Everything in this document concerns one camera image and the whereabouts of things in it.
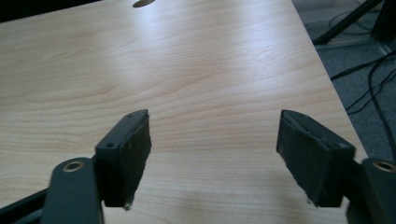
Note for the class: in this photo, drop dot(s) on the black stand leg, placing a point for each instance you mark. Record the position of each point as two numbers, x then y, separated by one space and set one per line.
345 22

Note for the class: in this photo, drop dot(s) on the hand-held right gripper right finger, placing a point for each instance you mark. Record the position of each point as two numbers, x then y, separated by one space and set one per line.
311 158

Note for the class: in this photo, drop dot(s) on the grey metal floor rail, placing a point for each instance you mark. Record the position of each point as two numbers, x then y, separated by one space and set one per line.
358 44

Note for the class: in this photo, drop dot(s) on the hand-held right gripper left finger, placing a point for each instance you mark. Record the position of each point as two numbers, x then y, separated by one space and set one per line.
124 161

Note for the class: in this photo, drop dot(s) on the small dark oval object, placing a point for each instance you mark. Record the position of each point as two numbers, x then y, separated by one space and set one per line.
143 3

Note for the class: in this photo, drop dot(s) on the black stand base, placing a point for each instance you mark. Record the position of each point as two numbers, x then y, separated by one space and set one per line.
386 18

